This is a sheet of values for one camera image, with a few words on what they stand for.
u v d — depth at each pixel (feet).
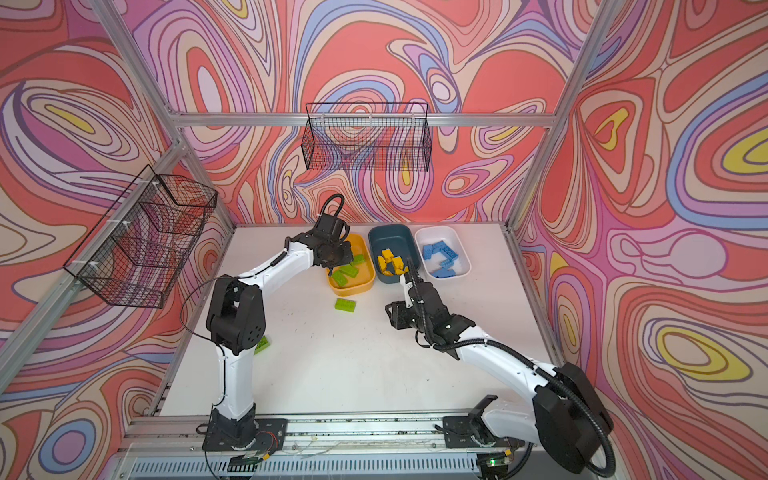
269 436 2.36
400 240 3.73
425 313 2.03
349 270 3.34
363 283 3.17
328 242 2.51
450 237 3.62
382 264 3.42
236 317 1.74
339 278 3.37
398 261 3.43
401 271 3.37
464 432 2.41
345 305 3.14
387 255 3.50
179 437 2.46
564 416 1.31
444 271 3.33
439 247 3.61
